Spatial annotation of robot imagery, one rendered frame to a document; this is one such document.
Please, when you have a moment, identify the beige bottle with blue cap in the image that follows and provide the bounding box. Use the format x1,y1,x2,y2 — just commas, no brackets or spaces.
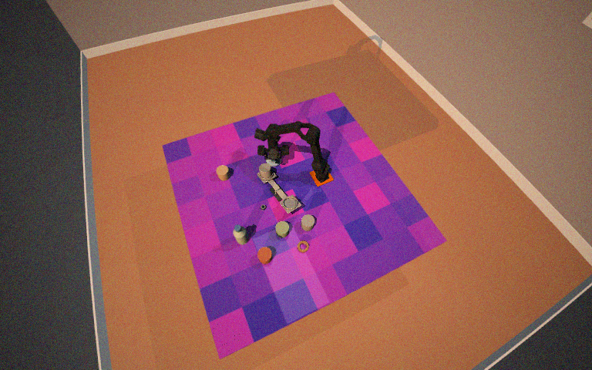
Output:
233,225,248,245

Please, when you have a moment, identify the orange cylinder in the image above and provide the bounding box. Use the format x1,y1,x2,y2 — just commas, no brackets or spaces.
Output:
257,247,272,264
217,165,230,181

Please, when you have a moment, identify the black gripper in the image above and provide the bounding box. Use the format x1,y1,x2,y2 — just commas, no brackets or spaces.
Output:
257,145,289,159

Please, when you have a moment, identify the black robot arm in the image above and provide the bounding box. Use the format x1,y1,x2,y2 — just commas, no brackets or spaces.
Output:
254,121,330,183

